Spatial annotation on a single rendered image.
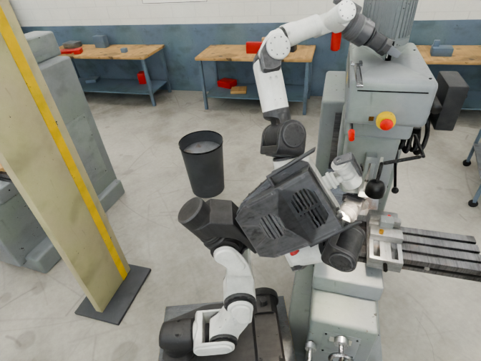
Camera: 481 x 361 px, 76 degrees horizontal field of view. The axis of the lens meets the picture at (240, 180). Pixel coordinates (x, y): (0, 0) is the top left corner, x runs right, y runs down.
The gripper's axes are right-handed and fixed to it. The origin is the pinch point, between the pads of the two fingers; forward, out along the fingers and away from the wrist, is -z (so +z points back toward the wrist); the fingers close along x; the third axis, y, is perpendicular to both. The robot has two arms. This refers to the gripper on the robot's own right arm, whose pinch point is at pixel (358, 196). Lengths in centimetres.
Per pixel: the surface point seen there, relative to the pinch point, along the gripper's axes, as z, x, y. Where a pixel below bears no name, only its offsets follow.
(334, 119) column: -28.8, 27.4, -22.7
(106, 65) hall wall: -224, 584, 76
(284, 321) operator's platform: 35, 19, 84
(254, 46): -287, 260, 21
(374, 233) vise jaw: 3.2, -12.2, 15.8
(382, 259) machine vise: 13.6, -19.9, 20.0
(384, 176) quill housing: 5.9, -10.1, -20.0
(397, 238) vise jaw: 0.6, -22.3, 16.2
